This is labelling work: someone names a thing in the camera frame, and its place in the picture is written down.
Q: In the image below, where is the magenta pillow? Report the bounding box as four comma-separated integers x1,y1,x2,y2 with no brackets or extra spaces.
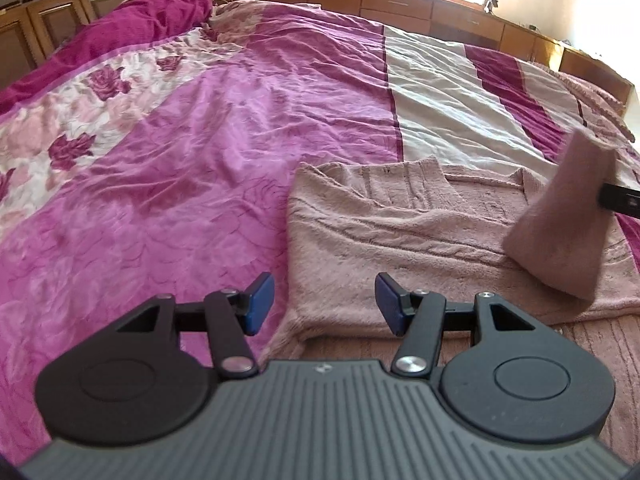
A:
0,0,215,117

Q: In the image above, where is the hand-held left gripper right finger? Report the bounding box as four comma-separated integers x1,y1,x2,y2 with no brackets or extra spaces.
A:
375,272,538,377

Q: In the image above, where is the magenta and white striped bedspread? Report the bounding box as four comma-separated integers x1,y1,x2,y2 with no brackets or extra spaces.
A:
0,0,640,466

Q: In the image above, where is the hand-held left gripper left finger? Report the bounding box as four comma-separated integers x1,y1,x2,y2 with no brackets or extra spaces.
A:
116,272,276,378

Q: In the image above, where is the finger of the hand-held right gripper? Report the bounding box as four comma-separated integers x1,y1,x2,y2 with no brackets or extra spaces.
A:
597,183,640,219

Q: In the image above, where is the pink knitted sweater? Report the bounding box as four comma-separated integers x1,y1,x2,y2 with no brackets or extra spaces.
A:
272,127,640,441

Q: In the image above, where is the pink frilled knit blanket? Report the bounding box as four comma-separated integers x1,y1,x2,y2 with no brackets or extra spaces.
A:
550,67,637,143

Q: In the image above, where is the dark wooden headboard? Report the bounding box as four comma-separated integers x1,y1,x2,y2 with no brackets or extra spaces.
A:
0,0,187,92

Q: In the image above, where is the wooden cabinet unit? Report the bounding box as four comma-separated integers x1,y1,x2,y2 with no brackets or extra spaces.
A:
205,0,633,106

